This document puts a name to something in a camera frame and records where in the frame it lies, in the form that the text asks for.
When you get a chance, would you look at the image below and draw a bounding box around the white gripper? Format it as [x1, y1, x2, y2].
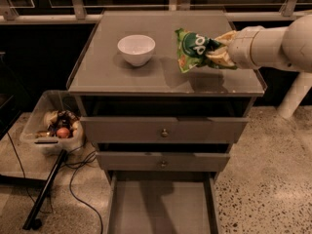
[206, 26, 263, 69]

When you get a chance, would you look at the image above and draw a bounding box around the green rice chip bag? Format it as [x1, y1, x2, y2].
[175, 28, 237, 73]

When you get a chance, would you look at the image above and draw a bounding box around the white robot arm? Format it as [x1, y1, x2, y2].
[205, 15, 312, 118]

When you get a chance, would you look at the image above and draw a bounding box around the brass top drawer knob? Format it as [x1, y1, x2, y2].
[161, 129, 169, 137]

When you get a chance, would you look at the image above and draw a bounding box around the brass drawer knob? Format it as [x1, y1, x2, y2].
[161, 129, 169, 137]
[160, 160, 168, 169]

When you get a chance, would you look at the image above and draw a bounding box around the grey drawer cabinet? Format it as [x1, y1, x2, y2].
[65, 10, 267, 234]

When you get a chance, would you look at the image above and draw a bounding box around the brass middle drawer knob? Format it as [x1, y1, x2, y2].
[160, 160, 168, 169]

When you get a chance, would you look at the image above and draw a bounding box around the grey top drawer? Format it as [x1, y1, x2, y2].
[81, 116, 248, 143]

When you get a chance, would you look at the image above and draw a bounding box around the grey drawer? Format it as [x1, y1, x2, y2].
[81, 116, 248, 143]
[104, 172, 222, 234]
[97, 151, 230, 172]

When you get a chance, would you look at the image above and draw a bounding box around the grey middle drawer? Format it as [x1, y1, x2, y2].
[97, 151, 230, 172]

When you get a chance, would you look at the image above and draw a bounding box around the grey bottom drawer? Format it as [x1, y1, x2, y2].
[104, 172, 222, 234]

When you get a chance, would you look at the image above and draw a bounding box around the white ceramic bowl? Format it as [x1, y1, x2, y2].
[117, 35, 156, 66]

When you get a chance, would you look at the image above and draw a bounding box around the metal window railing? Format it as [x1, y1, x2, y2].
[0, 0, 312, 24]

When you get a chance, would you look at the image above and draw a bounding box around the red apple in bin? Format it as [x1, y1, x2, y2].
[57, 128, 70, 138]

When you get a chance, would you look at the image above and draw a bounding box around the clear plastic storage bin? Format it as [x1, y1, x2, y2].
[20, 91, 85, 155]

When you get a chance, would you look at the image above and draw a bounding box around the black metal stand leg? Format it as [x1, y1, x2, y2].
[22, 150, 67, 230]

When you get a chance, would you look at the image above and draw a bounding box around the black floor cable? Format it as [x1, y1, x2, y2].
[63, 139, 104, 234]

